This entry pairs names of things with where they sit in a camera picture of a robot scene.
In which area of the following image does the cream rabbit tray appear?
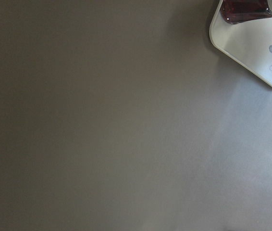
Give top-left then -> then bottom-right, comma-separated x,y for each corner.
209,1 -> 272,87

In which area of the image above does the dark drink bottle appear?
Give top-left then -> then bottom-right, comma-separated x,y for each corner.
220,0 -> 272,25

